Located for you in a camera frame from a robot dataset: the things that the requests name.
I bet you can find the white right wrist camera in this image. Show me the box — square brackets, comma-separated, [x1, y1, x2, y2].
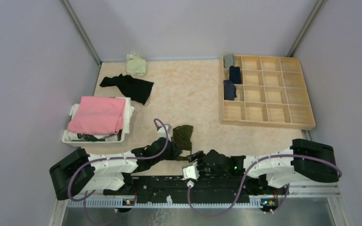
[182, 162, 199, 180]

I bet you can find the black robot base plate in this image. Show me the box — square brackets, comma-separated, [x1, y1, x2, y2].
[103, 176, 286, 204]

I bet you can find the black underwear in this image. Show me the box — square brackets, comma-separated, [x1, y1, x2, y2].
[99, 74, 154, 105]

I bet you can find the light green underwear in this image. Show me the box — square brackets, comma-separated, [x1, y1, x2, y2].
[126, 54, 147, 76]

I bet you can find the white perforated plastic basket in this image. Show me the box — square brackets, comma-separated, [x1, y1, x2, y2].
[62, 104, 129, 148]

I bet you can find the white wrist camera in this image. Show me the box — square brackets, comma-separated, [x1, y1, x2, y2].
[157, 124, 172, 140]
[182, 162, 199, 180]

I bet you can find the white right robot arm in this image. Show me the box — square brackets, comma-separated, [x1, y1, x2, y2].
[182, 138, 342, 194]

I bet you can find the dark green underwear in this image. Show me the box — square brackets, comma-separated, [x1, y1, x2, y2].
[172, 125, 193, 161]

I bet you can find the navy underwear cream waistband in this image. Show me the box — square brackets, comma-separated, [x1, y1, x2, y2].
[223, 80, 237, 101]

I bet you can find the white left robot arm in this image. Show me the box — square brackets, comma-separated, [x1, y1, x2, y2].
[49, 137, 182, 200]

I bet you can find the grey underwear white waistband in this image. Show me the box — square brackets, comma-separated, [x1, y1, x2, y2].
[223, 54, 236, 69]

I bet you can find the wooden compartment tray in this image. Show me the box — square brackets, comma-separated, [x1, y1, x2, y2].
[220, 55, 316, 130]

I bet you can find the navy orange underwear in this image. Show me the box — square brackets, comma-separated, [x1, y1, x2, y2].
[229, 65, 242, 84]

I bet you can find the aluminium frame rail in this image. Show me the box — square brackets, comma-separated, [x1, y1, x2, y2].
[49, 181, 352, 226]

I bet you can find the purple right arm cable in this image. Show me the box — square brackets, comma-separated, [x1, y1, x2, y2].
[186, 154, 343, 218]

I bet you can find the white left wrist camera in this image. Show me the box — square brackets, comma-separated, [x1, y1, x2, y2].
[157, 124, 172, 140]

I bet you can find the white folded cloth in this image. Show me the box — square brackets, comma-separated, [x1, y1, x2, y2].
[66, 97, 134, 141]

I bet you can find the pink folded cloth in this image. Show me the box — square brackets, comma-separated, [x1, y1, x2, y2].
[67, 96, 126, 135]

